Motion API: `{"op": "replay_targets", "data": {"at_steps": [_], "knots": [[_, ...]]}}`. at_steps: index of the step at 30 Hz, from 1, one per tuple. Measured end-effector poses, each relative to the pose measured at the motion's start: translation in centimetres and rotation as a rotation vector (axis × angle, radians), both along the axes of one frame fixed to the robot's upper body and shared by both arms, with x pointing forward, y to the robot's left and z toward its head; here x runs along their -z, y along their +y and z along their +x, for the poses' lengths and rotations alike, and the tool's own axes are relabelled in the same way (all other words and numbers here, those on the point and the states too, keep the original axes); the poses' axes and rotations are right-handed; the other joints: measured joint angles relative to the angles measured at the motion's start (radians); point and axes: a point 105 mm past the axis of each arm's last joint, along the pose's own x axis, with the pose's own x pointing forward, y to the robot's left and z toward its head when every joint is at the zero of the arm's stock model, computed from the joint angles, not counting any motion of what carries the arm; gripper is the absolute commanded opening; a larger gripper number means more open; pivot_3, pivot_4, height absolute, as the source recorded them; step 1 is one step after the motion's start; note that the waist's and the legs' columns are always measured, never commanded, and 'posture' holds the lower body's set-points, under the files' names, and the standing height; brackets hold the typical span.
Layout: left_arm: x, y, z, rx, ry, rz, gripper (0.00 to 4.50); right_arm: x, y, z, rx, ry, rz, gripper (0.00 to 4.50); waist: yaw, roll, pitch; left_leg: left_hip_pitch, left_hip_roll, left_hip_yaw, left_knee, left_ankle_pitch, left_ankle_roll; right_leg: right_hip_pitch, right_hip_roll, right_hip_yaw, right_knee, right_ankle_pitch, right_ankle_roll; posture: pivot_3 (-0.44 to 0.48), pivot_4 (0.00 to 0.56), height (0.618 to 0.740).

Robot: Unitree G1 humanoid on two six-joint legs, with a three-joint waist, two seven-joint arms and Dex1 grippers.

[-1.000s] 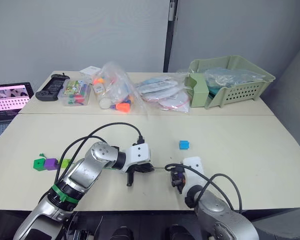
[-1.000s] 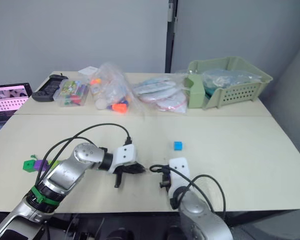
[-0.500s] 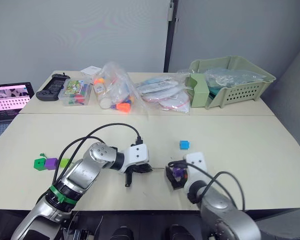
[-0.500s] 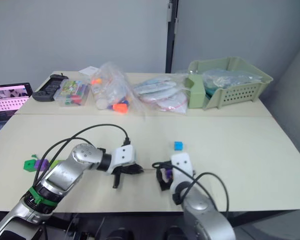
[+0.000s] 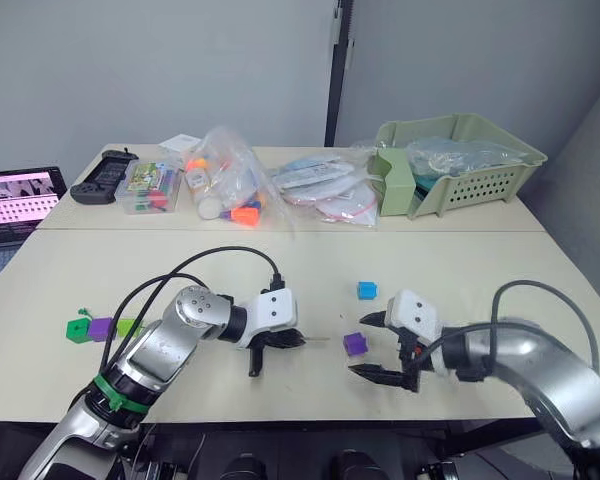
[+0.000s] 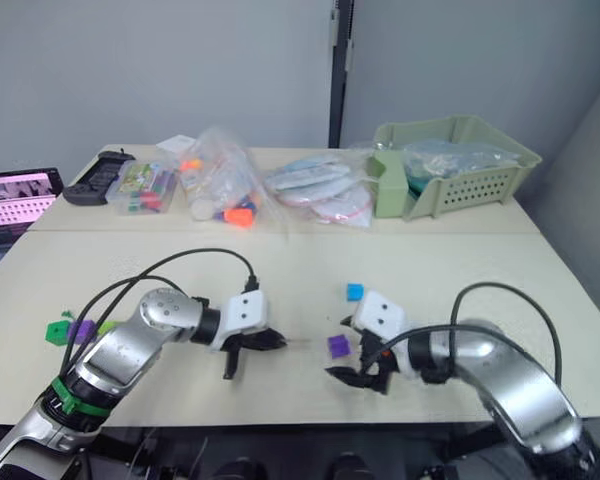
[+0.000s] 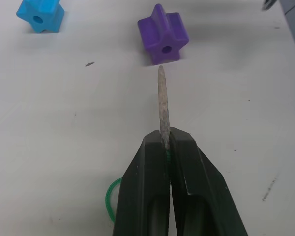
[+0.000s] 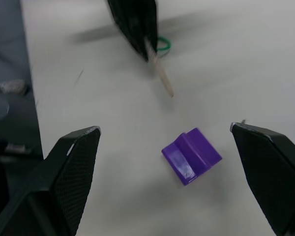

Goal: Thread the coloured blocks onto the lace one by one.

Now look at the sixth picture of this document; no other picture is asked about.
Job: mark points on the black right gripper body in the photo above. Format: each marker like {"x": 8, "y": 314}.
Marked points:
{"x": 377, "y": 362}

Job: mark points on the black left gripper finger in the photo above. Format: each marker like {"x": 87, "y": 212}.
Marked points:
{"x": 231, "y": 364}
{"x": 269, "y": 340}

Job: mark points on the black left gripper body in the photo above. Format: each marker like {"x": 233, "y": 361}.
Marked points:
{"x": 237, "y": 342}

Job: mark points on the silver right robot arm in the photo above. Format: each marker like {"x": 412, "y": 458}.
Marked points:
{"x": 510, "y": 370}

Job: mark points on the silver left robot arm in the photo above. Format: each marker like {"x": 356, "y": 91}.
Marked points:
{"x": 125, "y": 345}

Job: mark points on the clear bag of toy blocks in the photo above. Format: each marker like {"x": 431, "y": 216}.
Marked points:
{"x": 220, "y": 175}

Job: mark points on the clear box of coloured pieces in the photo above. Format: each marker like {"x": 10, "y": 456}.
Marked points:
{"x": 142, "y": 189}

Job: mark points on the purple cube block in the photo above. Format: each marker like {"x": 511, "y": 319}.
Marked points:
{"x": 83, "y": 331}
{"x": 338, "y": 346}

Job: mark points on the blue cube block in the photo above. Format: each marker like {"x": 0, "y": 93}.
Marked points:
{"x": 354, "y": 291}

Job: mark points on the dark rounded shape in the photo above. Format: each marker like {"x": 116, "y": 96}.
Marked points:
{"x": 240, "y": 470}
{"x": 348, "y": 467}

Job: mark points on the bag of white face masks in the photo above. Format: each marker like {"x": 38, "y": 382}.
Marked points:
{"x": 337, "y": 206}

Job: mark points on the orange toy block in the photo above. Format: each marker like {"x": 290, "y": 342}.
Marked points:
{"x": 240, "y": 216}

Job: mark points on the light green cube block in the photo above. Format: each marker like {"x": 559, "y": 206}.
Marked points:
{"x": 106, "y": 327}

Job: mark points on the bag of blue face masks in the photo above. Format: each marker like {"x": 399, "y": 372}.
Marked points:
{"x": 307, "y": 174}

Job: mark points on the green clamp band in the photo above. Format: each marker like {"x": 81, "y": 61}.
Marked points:
{"x": 75, "y": 401}

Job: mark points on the green perforated plastic basket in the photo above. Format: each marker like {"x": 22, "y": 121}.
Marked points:
{"x": 480, "y": 187}

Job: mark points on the white paper card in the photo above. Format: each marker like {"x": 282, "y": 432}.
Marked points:
{"x": 175, "y": 143}

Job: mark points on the black handheld controller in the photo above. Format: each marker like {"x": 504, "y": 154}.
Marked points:
{"x": 92, "y": 180}

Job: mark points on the tablet with pink screen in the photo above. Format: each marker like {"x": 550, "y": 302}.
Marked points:
{"x": 15, "y": 197}

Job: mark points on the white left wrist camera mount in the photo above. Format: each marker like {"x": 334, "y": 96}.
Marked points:
{"x": 245, "y": 312}

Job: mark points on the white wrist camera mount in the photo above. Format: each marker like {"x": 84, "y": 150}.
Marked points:
{"x": 245, "y": 312}
{"x": 380, "y": 315}

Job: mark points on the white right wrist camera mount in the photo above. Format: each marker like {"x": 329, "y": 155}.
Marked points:
{"x": 380, "y": 315}

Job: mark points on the dark vertical post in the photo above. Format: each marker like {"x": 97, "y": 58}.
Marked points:
{"x": 341, "y": 72}

